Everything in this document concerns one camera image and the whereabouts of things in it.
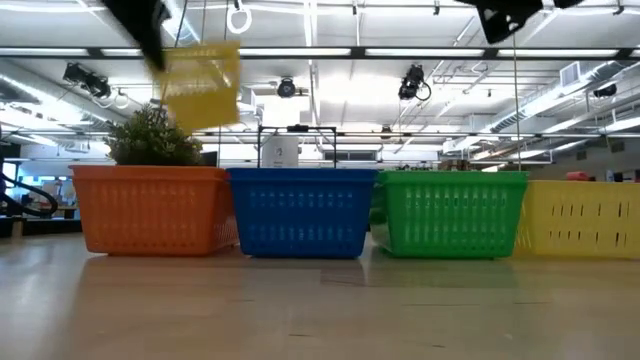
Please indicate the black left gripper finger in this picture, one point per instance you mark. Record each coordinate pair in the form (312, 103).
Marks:
(142, 22)

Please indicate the black ceiling-mounted device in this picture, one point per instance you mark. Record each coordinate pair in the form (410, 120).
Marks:
(412, 82)
(87, 80)
(605, 90)

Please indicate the blue plastic basket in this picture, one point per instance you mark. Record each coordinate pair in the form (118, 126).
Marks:
(300, 215)

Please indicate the black overhead camera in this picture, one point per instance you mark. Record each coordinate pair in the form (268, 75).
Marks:
(286, 87)

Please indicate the black aluminium table frame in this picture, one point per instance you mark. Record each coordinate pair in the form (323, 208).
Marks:
(357, 51)

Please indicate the potted plant in striped pot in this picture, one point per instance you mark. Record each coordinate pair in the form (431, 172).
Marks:
(150, 142)

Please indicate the yellow plastic basket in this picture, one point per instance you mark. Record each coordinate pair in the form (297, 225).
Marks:
(580, 220)
(200, 95)

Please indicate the green plastic basket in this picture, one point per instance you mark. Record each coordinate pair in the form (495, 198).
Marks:
(450, 215)

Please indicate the orange plastic basket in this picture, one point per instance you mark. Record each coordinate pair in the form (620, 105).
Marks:
(150, 215)

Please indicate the white box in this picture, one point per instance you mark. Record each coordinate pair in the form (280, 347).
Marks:
(280, 152)

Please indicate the red object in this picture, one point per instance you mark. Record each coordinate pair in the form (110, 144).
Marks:
(577, 176)

